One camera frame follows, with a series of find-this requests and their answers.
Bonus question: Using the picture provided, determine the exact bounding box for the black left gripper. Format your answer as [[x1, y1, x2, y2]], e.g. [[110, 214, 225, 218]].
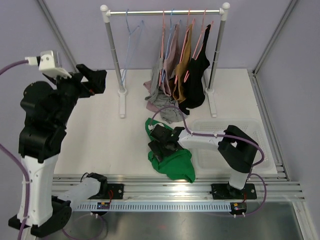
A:
[[47, 62, 107, 126]]

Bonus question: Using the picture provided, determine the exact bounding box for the grey tank top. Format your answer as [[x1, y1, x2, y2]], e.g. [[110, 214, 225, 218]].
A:
[[143, 57, 183, 124]]

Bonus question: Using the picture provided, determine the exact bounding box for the green tank top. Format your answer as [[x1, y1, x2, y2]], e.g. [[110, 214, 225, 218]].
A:
[[145, 117, 196, 183]]

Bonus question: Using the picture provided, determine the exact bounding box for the blue wire hanger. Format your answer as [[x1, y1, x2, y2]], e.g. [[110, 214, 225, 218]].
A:
[[120, 9, 145, 87]]

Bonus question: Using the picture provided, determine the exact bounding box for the pink hanger of grey top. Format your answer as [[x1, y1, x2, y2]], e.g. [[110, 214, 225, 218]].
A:
[[157, 9, 166, 87]]

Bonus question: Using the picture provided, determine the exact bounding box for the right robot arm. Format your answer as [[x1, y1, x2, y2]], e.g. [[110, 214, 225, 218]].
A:
[[146, 123, 261, 200]]

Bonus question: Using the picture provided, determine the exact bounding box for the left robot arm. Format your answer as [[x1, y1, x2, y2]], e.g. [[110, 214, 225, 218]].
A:
[[8, 64, 108, 238]]

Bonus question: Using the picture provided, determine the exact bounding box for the brown tank top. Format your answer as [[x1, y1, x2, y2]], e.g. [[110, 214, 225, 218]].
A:
[[172, 24, 193, 103]]

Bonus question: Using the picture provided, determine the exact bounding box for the black tank top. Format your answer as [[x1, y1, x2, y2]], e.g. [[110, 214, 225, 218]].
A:
[[178, 24, 212, 116]]

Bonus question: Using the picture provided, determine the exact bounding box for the blue hanger of mauve top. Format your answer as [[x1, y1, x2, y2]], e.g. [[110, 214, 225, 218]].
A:
[[160, 8, 175, 84]]

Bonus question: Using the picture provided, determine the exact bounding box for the pink hanger of black top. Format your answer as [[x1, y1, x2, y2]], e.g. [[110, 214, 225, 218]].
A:
[[183, 8, 215, 83]]

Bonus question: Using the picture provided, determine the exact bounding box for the mauve tank top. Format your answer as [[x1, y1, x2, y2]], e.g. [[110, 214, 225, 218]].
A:
[[143, 23, 180, 112]]

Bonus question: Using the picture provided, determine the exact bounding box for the pink hanger of brown top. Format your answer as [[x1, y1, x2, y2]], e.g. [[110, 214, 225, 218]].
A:
[[174, 19, 195, 85]]

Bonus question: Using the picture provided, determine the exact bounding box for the white plastic basket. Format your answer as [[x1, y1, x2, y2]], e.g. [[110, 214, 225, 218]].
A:
[[190, 118, 277, 175]]

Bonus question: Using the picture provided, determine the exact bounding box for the white metal clothes rack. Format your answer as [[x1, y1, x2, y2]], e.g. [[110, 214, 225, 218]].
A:
[[100, 2, 230, 119]]

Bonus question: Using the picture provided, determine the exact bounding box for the left small circuit board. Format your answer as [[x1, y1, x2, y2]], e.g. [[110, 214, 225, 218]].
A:
[[97, 202, 110, 210]]

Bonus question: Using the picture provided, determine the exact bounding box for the small circuit board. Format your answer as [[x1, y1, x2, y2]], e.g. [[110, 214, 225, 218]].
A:
[[97, 202, 110, 210], [230, 202, 247, 212]]

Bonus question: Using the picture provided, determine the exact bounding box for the right small circuit board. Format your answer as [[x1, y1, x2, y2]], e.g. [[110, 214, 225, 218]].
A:
[[230, 202, 247, 212]]

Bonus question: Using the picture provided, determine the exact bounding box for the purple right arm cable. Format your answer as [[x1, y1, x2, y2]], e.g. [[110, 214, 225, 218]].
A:
[[151, 104, 268, 217]]

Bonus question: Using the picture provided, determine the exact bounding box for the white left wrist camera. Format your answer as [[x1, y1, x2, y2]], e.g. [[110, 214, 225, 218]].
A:
[[24, 50, 72, 79]]

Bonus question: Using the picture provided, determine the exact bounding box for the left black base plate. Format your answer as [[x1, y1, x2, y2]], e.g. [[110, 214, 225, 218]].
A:
[[99, 183, 124, 200]]

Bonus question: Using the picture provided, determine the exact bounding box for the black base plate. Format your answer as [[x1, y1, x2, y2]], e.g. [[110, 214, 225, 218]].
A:
[[99, 183, 124, 200], [210, 183, 257, 200]]

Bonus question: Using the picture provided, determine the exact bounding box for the white slotted cable duct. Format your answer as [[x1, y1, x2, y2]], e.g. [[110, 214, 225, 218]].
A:
[[75, 201, 231, 212]]

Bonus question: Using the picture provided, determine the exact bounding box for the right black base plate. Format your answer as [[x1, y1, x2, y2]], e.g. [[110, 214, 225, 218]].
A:
[[210, 183, 257, 200]]

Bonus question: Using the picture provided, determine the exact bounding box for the aluminium mounting rail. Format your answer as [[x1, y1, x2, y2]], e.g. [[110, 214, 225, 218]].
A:
[[51, 174, 306, 202]]

